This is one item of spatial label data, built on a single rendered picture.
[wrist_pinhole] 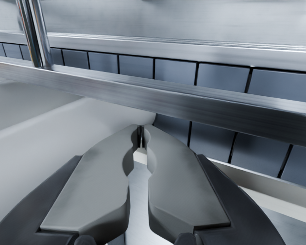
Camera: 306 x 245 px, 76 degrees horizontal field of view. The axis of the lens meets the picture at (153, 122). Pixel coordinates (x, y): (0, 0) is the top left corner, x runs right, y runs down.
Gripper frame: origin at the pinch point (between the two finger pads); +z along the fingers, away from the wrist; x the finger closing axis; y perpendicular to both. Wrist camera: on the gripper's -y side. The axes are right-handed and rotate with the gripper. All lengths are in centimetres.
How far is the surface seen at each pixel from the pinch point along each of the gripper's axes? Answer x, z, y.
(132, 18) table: -1.1, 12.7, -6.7
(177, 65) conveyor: 2.9, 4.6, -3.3
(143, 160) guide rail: 0.1, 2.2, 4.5
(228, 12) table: 7.6, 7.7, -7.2
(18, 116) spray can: -10.0, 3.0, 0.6
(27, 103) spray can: -9.6, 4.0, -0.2
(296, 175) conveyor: 11.9, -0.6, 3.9
